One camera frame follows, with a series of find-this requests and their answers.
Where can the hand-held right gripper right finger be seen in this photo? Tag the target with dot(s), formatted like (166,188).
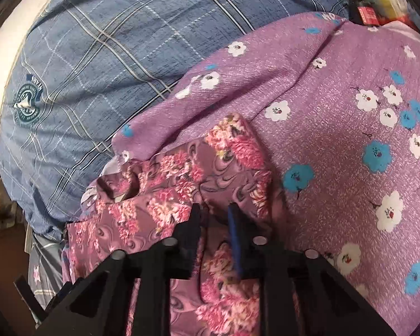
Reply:
(237,245)

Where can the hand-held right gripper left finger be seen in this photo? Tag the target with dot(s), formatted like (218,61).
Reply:
(190,239)

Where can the pink floral garment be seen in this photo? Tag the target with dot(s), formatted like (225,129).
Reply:
(161,182)

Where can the purple floral bed sheet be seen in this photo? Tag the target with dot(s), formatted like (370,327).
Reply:
(318,147)

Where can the grey striped sheet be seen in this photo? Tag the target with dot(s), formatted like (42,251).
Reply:
(43,262)

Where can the blue plaid quilt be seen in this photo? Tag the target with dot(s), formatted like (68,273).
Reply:
(126,59)

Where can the beige leaf-pattern cloth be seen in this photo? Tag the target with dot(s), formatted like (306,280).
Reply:
(0,199)

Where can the dark bottle with red label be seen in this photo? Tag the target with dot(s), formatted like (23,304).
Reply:
(365,14)

